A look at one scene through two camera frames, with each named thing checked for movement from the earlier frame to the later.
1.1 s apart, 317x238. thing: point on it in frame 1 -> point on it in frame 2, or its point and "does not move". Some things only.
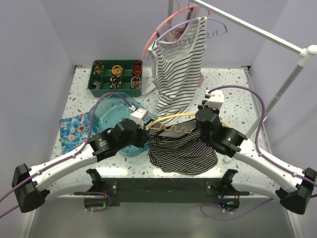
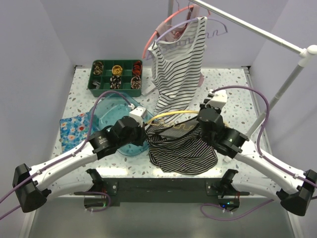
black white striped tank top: (178, 147) does not move
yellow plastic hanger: (150, 126) -> (148, 122)
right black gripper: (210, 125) does not move
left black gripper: (143, 138) does not move
